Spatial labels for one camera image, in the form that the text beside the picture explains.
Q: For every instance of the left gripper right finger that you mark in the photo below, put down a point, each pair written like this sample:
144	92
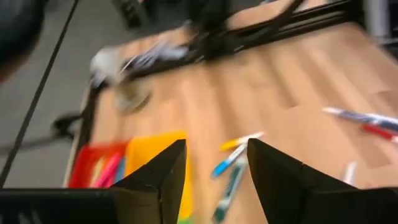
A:
295	196

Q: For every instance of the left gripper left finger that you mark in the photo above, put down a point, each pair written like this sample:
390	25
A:
155	193

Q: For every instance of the blue highlighter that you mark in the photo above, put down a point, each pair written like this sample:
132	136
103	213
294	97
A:
120	170

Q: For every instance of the pink highlighter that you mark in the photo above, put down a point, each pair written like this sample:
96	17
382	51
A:
107	171

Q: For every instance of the short orange cap marker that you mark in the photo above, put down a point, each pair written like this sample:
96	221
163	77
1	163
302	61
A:
349	172

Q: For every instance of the yellow highlighter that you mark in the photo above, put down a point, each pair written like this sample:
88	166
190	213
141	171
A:
97	169

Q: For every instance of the green thin marker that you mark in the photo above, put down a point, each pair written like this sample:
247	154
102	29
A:
231	186

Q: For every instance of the light blue thin marker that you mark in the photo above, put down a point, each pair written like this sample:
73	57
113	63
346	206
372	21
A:
228	160

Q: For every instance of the yellow thin marker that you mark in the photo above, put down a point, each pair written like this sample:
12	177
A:
236	143

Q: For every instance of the navy thin marker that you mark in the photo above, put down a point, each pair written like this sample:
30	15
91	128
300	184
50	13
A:
357	117

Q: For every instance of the red thin marker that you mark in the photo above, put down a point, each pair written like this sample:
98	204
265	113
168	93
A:
377	132

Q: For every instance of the green plastic basket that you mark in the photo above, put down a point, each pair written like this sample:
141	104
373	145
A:
185	221

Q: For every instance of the yellow plastic basket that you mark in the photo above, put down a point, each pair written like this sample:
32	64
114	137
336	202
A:
155	149

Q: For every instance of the red plastic basket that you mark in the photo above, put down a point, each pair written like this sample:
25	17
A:
84	161

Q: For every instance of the white bulb lamp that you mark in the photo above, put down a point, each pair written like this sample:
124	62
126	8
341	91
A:
105	65

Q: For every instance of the black frame clamp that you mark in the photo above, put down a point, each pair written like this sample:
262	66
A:
65	126

